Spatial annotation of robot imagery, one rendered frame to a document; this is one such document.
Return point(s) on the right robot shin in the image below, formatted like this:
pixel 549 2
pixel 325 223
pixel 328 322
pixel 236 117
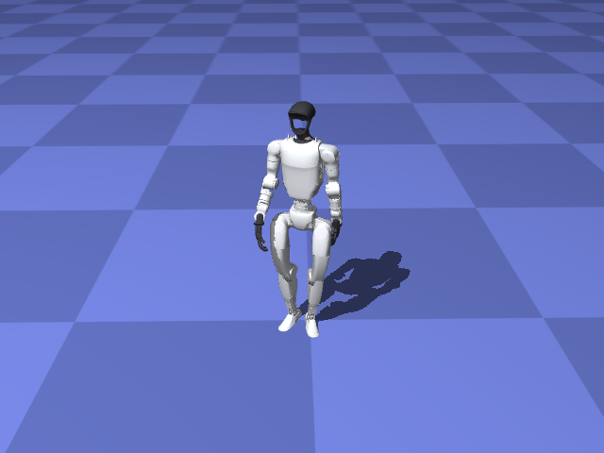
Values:
pixel 288 290

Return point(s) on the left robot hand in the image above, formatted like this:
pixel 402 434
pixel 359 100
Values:
pixel 336 224

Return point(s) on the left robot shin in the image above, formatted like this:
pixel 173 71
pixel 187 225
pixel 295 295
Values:
pixel 314 297

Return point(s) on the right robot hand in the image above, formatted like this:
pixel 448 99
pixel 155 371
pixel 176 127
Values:
pixel 258 224

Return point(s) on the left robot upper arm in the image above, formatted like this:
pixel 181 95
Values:
pixel 330 155

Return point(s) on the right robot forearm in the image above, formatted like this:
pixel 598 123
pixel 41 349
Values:
pixel 264 202

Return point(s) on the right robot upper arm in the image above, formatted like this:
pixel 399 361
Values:
pixel 273 160

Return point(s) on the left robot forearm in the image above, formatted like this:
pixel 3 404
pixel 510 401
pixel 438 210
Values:
pixel 335 206

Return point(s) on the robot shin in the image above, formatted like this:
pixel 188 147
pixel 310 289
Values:
pixel 288 290
pixel 314 297

